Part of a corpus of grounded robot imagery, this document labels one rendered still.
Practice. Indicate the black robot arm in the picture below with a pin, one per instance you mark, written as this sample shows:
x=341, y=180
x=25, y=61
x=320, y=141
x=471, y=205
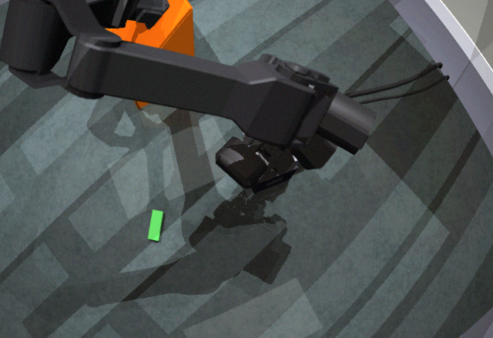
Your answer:
x=276, y=102

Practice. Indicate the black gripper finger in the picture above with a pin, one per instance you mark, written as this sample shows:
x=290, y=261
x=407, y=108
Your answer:
x=272, y=158

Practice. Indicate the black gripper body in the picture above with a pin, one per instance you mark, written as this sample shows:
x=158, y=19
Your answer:
x=241, y=162

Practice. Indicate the green rectangular block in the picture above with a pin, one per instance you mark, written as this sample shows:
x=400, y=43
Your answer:
x=155, y=225

